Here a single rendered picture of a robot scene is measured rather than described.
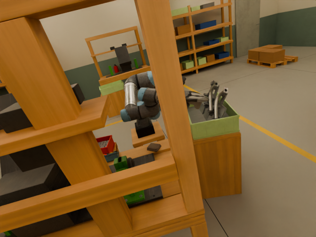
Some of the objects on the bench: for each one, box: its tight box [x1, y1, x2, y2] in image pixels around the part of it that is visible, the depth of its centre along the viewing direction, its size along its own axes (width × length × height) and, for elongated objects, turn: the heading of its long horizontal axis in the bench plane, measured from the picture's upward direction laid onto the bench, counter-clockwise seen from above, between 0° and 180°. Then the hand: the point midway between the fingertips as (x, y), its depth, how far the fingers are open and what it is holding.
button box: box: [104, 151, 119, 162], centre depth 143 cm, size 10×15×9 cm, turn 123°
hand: (206, 98), depth 79 cm, fingers closed
